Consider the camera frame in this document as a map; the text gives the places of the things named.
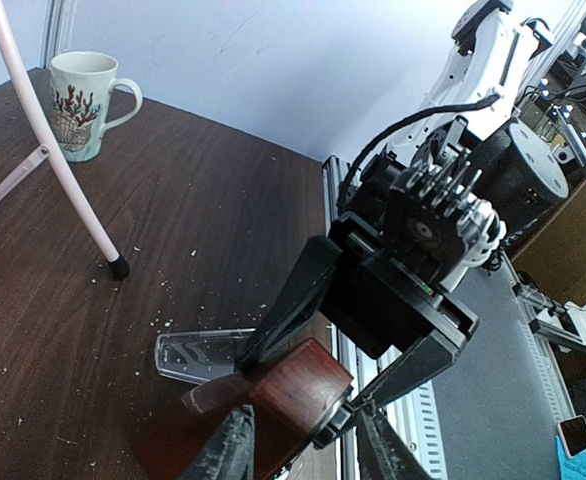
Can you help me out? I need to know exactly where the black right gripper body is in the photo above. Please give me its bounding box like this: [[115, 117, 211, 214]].
[[323, 127, 568, 358]]

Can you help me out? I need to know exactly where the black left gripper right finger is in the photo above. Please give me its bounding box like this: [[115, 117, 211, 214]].
[[355, 408, 431, 480]]

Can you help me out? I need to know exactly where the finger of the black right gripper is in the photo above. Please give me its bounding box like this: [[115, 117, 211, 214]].
[[313, 332, 460, 448], [235, 236, 341, 373]]

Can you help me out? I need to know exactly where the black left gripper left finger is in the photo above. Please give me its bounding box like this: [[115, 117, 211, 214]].
[[182, 405, 256, 480]]

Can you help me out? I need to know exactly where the brown wooden metronome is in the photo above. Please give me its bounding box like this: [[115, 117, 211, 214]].
[[133, 339, 353, 479]]

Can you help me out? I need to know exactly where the clear plastic metronome cover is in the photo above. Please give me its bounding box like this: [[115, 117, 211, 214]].
[[154, 328, 255, 385]]

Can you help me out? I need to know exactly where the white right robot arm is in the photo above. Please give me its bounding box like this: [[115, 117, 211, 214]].
[[236, 1, 568, 448]]

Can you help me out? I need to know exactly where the pink smartphone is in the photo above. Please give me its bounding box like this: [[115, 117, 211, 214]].
[[557, 415, 586, 458]]

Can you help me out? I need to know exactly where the white floral ceramic mug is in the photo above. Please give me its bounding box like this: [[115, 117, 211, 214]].
[[49, 51, 143, 163]]

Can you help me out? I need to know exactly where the pink music stand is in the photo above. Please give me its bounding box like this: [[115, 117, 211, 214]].
[[0, 1, 130, 280]]

